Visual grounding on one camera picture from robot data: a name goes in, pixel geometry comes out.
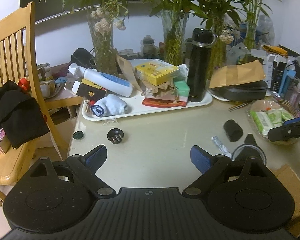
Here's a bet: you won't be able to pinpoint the yellow box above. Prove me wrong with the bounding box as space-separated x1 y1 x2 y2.
135 59 180 86

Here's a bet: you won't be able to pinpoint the black cloth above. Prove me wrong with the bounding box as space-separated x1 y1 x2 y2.
0 79 51 150

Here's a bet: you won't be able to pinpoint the grey marbled bar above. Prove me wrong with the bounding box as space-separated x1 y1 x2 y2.
211 136 232 158

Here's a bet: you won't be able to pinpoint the wooden chair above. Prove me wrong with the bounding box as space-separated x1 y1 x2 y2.
0 1 83 201

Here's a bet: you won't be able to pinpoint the blue tall box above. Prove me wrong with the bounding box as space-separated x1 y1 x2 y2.
281 68 297 98

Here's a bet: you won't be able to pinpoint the dark grey case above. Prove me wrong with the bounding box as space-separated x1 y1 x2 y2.
223 80 269 101

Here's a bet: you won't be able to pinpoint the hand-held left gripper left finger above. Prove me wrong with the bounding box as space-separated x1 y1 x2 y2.
29 144 113 198

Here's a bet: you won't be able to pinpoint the black tall box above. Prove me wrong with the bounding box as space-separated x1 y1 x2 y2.
271 61 287 92

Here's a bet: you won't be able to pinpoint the white sock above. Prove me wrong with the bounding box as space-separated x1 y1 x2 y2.
91 93 129 117

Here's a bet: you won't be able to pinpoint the clear plastic bag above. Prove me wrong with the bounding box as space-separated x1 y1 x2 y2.
226 43 252 67

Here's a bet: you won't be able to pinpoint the brown paper envelope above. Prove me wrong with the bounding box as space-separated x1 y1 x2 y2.
208 60 266 89

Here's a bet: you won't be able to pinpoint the black cylinder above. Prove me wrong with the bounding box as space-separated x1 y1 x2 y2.
223 119 244 143

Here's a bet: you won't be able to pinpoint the clear ribbed plastic dish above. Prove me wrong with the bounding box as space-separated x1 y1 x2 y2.
247 99 300 146

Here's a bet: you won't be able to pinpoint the green tissue packet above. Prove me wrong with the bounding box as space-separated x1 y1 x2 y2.
267 109 283 128
279 108 295 121
251 111 276 136

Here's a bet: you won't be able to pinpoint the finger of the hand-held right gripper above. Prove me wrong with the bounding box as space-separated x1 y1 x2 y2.
268 119 300 143
283 114 300 126

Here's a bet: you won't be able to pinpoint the white plate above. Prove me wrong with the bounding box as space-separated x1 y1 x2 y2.
210 88 231 102

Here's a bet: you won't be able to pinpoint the glass vase with green stems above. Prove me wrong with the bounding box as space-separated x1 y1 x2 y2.
209 17 228 78
161 9 188 66
244 17 258 51

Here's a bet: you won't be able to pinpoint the white tray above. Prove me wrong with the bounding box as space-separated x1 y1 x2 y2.
82 89 213 122

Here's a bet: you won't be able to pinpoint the black round plug adapter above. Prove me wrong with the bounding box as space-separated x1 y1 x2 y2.
107 128 124 145

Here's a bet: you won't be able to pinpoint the red ribbon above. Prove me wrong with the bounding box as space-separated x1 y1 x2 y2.
18 78 32 92

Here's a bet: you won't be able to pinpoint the pink bottle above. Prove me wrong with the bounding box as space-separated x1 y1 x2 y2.
287 87 300 103

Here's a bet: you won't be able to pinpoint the white sachet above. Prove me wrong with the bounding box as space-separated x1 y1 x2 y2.
177 64 190 78

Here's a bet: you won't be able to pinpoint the black and gold box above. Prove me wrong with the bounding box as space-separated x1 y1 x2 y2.
72 78 107 101

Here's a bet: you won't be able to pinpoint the black thermos bottle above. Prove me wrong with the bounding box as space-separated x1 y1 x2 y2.
187 27 218 103

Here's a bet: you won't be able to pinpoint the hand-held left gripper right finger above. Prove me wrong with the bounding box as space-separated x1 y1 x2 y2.
182 145 273 197

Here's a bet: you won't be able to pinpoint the cardboard box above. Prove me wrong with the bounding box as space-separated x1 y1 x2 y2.
272 164 300 238

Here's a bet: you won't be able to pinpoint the red packet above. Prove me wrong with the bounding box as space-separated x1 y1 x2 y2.
142 97 188 108

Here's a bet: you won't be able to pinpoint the black round holder grey rim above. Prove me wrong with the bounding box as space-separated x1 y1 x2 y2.
231 143 267 166

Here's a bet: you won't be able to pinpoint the striped chopsticks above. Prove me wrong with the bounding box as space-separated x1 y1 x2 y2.
228 102 253 112

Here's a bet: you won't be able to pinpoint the dark glass jar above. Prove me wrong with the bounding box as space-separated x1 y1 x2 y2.
140 35 157 57

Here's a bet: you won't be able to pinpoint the black pouch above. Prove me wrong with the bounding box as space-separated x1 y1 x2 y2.
71 48 97 68

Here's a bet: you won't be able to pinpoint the yellow cloth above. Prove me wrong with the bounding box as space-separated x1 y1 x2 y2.
262 44 290 56

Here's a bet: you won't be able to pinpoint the white spray bottle blue label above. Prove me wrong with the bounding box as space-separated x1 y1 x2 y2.
68 63 133 98

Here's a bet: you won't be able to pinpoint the white tall box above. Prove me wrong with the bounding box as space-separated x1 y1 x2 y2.
261 53 277 88

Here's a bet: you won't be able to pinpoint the glass vase with dried flowers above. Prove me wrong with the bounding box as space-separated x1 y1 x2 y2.
86 7 116 76

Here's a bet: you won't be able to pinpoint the metal dish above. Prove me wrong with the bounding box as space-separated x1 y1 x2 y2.
40 80 66 98

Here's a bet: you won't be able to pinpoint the green box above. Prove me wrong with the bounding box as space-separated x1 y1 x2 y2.
173 80 191 103

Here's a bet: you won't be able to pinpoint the brown paper bag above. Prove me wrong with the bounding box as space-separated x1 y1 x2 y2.
114 53 143 92

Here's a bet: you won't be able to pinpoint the white cup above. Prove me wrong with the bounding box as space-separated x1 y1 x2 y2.
40 81 56 98

